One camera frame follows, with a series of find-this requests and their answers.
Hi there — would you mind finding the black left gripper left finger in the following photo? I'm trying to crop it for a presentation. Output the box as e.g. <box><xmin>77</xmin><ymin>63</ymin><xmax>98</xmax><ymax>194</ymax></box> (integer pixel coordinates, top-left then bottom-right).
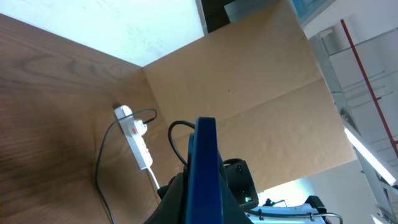
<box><xmin>144</xmin><ymin>173</ymin><xmax>187</xmax><ymax>224</ymax></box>

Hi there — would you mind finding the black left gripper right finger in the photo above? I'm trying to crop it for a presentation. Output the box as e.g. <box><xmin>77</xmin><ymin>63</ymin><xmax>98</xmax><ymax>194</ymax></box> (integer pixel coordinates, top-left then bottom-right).
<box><xmin>220</xmin><ymin>176</ymin><xmax>252</xmax><ymax>224</ymax></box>

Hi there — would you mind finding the blue Samsung Galaxy smartphone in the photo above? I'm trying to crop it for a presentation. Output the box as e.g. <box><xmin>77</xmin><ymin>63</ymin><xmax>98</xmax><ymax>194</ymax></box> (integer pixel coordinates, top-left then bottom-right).
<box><xmin>185</xmin><ymin>117</ymin><xmax>224</xmax><ymax>224</ymax></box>

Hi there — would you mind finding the black USB charging cable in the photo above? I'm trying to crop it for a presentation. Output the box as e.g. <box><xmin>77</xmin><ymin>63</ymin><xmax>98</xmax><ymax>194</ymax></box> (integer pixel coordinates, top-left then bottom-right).
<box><xmin>94</xmin><ymin>108</ymin><xmax>158</xmax><ymax>224</ymax></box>

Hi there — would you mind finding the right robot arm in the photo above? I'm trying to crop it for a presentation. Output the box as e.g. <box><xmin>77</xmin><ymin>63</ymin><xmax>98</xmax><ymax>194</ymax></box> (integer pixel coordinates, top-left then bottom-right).
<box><xmin>146</xmin><ymin>159</ymin><xmax>343</xmax><ymax>224</ymax></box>

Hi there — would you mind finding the white USB charger plug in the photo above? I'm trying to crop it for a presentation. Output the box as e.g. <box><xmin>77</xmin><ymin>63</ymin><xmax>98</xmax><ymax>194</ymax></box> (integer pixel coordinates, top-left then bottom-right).
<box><xmin>128</xmin><ymin>119</ymin><xmax>148</xmax><ymax>137</ymax></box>

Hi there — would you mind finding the white power strip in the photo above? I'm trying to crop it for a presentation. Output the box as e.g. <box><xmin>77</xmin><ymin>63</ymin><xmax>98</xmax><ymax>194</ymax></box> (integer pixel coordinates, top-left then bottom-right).
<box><xmin>114</xmin><ymin>105</ymin><xmax>153</xmax><ymax>170</ymax></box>

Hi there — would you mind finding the brown cardboard barrier panel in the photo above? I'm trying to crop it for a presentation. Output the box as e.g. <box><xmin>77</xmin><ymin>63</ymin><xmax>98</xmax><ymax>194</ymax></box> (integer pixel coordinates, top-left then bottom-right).
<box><xmin>144</xmin><ymin>1</ymin><xmax>356</xmax><ymax>191</ymax></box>

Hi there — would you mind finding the white ceiling light strip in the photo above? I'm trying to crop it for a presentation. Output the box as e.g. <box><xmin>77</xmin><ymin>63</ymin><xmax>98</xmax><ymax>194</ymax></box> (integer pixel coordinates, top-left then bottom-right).
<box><xmin>344</xmin><ymin>126</ymin><xmax>397</xmax><ymax>186</ymax></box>

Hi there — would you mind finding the red vertical pipe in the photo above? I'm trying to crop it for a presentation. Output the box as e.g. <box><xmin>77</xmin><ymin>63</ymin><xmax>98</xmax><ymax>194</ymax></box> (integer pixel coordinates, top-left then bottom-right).
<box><xmin>340</xmin><ymin>19</ymin><xmax>397</xmax><ymax>155</ymax></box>

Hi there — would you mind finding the white power strip cord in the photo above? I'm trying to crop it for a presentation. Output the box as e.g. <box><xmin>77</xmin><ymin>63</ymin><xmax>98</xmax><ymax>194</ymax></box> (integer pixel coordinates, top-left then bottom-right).
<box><xmin>146</xmin><ymin>166</ymin><xmax>161</xmax><ymax>191</ymax></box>

